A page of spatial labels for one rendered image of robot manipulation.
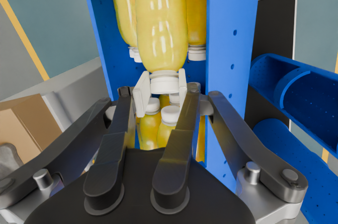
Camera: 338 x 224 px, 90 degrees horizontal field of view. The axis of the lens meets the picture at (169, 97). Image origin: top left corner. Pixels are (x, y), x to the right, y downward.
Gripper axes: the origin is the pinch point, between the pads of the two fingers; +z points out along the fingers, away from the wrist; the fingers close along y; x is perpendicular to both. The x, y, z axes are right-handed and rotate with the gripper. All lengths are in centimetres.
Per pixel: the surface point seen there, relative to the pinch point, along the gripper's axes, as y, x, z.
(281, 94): 54, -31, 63
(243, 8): 10.2, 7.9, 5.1
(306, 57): 107, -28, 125
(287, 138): 77, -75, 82
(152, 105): -3.9, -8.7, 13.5
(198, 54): 5.6, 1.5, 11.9
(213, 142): 6.6, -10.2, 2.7
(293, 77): 59, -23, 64
